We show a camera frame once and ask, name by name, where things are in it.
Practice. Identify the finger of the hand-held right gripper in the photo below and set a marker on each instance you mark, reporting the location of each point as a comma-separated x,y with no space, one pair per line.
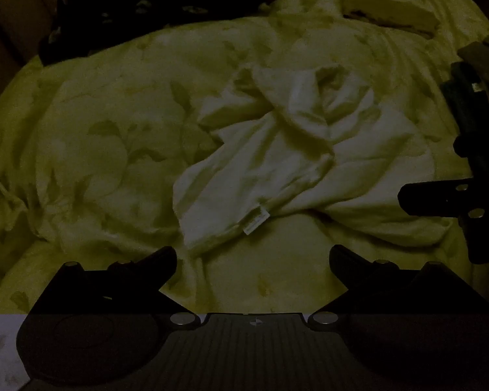
428,197

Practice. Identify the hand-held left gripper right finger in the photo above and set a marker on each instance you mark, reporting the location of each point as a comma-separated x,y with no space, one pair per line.
342,261

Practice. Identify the padded headboard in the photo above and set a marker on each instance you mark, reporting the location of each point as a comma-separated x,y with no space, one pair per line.
12,16

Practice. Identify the pale floral blanket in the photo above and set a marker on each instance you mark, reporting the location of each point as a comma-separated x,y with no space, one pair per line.
106,138

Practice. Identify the white shirt with green collar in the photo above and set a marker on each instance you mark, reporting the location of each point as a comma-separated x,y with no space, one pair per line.
248,171

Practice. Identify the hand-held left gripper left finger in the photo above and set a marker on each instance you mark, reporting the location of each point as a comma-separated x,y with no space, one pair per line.
163,262

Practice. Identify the folded pale cloth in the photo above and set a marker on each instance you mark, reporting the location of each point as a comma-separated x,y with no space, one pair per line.
391,6

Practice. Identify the person's right forearm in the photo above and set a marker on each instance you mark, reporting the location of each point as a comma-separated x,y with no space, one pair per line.
487,59

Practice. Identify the dark printed cloth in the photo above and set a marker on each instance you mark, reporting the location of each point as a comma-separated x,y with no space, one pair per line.
118,8

